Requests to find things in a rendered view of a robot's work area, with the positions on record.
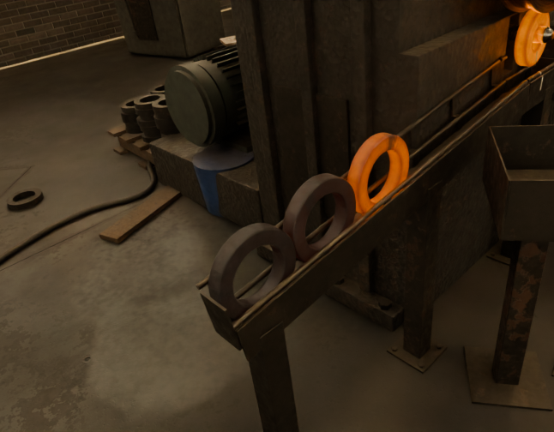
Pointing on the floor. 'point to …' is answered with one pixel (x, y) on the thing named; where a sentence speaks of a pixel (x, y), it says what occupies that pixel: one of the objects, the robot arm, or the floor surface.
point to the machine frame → (372, 116)
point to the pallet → (143, 124)
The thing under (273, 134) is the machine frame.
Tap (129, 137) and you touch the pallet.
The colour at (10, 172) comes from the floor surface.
